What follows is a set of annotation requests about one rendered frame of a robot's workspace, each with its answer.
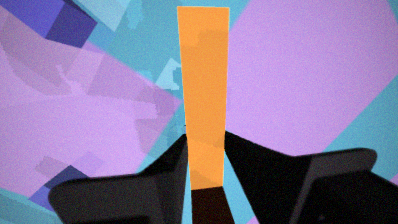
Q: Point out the orange bar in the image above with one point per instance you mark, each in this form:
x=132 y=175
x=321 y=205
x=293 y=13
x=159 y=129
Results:
x=204 y=39

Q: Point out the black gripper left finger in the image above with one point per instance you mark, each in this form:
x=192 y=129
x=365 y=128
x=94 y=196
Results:
x=157 y=191

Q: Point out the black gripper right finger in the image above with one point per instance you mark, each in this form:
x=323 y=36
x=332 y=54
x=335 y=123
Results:
x=276 y=184

